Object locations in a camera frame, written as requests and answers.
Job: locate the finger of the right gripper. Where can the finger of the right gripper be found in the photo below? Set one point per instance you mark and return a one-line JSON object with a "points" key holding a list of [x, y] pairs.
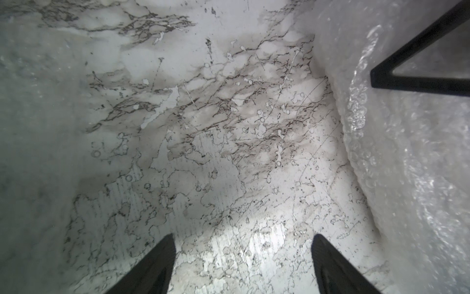
{"points": [[382, 76]]}

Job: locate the clear bubble wrap sheet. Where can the clear bubble wrap sheet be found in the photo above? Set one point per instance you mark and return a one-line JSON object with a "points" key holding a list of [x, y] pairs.
{"points": [[44, 113], [410, 151]]}

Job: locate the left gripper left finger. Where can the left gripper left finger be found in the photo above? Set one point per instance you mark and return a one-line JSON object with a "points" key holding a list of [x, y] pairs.
{"points": [[152, 274]]}

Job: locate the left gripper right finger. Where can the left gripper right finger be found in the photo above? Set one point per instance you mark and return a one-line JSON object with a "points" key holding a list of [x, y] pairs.
{"points": [[334, 273]]}

